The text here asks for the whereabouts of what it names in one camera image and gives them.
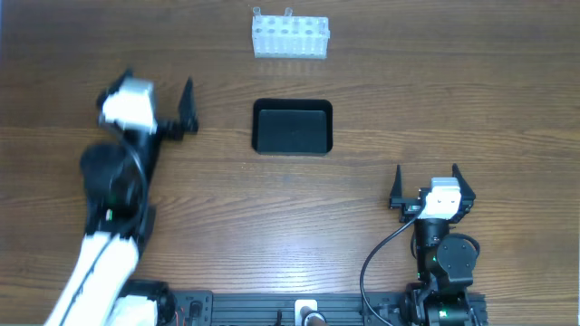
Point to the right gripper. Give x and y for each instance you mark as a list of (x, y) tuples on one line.
[(410, 210)]

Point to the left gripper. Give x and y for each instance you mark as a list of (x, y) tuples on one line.
[(170, 129)]

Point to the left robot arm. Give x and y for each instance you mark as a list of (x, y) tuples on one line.
[(104, 271)]

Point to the black tray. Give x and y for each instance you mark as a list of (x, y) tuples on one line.
[(292, 131)]

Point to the white test tube rack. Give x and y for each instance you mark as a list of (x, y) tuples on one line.
[(290, 45)]

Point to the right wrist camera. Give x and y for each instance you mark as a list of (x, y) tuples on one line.
[(442, 199)]

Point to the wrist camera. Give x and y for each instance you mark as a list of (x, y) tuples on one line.
[(442, 199), (129, 106)]

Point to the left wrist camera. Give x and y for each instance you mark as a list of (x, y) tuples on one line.
[(129, 106)]

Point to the mounting rail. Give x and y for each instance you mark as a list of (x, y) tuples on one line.
[(254, 310)]

